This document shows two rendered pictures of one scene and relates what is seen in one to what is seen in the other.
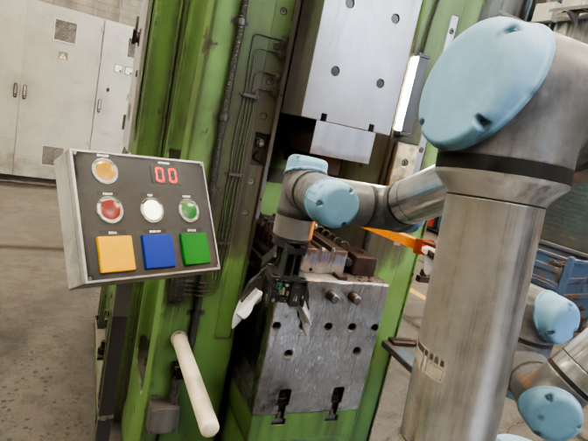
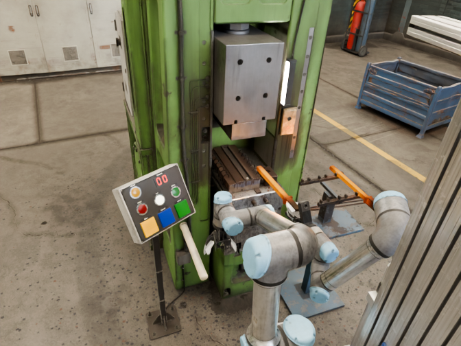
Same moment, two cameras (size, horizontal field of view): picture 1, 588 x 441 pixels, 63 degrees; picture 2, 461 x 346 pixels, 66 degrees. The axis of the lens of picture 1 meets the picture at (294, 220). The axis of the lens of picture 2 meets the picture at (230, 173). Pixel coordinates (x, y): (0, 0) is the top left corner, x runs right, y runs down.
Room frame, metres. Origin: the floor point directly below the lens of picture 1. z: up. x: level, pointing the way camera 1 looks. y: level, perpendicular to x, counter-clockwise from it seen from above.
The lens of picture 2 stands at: (-0.29, -0.07, 2.17)
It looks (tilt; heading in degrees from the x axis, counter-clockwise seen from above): 34 degrees down; 2
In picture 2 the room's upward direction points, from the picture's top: 3 degrees clockwise
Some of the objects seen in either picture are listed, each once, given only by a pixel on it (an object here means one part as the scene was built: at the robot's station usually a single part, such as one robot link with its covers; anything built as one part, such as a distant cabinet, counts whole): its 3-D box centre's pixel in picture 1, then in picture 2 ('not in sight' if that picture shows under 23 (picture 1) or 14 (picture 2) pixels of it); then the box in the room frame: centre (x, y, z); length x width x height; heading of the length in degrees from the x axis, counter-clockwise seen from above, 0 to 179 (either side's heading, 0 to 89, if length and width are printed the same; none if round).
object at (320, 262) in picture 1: (291, 240); (231, 166); (1.60, -0.01, 0.96); 0.42 x 0.20 x 0.09; 25
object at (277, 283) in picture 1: (285, 269); (221, 234); (0.86, 0.00, 1.07); 0.09 x 0.08 x 0.12; 15
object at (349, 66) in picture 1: (341, 62); (244, 71); (1.62, -0.04, 1.56); 0.42 x 0.39 x 0.40; 25
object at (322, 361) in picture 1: (290, 310); (237, 197); (1.64, -0.05, 0.69); 0.56 x 0.38 x 0.45; 25
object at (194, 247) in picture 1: (194, 248); (182, 209); (1.10, 0.22, 1.01); 0.07 x 0.05 x 0.07; 140
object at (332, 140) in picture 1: (313, 136); (234, 114); (1.60, -0.01, 1.32); 0.42 x 0.20 x 0.10; 25
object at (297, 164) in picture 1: (303, 186); (223, 205); (0.87, 0.00, 1.23); 0.09 x 0.08 x 0.11; 23
